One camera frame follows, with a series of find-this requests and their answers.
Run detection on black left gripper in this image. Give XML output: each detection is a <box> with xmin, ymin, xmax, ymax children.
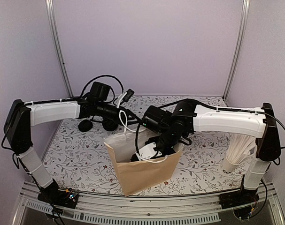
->
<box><xmin>96</xmin><ymin>101</ymin><xmax>140</xmax><ymax>127</ymax></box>

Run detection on brown paper bag white handles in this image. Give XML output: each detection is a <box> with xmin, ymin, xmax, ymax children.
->
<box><xmin>103</xmin><ymin>110</ymin><xmax>183</xmax><ymax>197</ymax></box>

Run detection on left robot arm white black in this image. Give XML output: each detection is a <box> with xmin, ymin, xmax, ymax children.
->
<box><xmin>3</xmin><ymin>82</ymin><xmax>132</xmax><ymax>203</ymax></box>

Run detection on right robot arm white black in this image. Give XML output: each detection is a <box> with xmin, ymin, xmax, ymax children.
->
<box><xmin>135</xmin><ymin>99</ymin><xmax>281</xmax><ymax>204</ymax></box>

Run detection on stack of black cup lids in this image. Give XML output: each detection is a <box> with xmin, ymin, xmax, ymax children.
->
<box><xmin>101</xmin><ymin>118</ymin><xmax>118</xmax><ymax>131</ymax></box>

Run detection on single black lid on mat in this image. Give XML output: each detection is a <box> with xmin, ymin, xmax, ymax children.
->
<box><xmin>78</xmin><ymin>120</ymin><xmax>93</xmax><ymax>132</ymax></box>

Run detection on floral patterned table mat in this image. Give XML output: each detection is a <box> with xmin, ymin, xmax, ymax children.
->
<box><xmin>41</xmin><ymin>95</ymin><xmax>262</xmax><ymax>196</ymax></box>

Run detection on white cup holding straws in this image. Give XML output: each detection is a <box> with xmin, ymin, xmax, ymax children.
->
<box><xmin>221</xmin><ymin>155</ymin><xmax>239</xmax><ymax>174</ymax></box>

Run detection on bundle of white paper straws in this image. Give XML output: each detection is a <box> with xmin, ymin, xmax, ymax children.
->
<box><xmin>226</xmin><ymin>134</ymin><xmax>256</xmax><ymax>165</ymax></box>

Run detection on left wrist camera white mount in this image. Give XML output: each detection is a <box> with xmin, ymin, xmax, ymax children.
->
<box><xmin>116</xmin><ymin>89</ymin><xmax>135</xmax><ymax>108</ymax></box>

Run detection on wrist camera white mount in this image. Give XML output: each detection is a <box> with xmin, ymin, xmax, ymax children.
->
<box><xmin>131</xmin><ymin>142</ymin><xmax>162</xmax><ymax>162</ymax></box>
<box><xmin>116</xmin><ymin>89</ymin><xmax>135</xmax><ymax>108</ymax></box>

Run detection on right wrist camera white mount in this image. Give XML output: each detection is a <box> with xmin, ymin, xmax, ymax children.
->
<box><xmin>131</xmin><ymin>142</ymin><xmax>162</xmax><ymax>162</ymax></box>

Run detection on aluminium front rail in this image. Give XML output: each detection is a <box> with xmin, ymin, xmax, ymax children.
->
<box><xmin>13</xmin><ymin>182</ymin><xmax>285</xmax><ymax>225</ymax></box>

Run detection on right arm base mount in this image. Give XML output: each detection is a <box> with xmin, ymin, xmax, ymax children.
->
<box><xmin>219</xmin><ymin>188</ymin><xmax>259</xmax><ymax>220</ymax></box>

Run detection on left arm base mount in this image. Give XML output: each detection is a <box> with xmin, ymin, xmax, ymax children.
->
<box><xmin>38</xmin><ymin>186</ymin><xmax>79</xmax><ymax>209</ymax></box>

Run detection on left aluminium frame post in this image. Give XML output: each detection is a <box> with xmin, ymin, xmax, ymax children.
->
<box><xmin>45</xmin><ymin>0</ymin><xmax>74</xmax><ymax>97</ymax></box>

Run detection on aluminium frame post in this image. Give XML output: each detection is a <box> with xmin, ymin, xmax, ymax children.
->
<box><xmin>223</xmin><ymin>0</ymin><xmax>250</xmax><ymax>102</ymax></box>
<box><xmin>45</xmin><ymin>0</ymin><xmax>74</xmax><ymax>97</ymax></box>

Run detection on right aluminium frame post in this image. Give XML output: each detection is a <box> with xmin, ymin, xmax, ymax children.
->
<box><xmin>223</xmin><ymin>0</ymin><xmax>250</xmax><ymax>102</ymax></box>

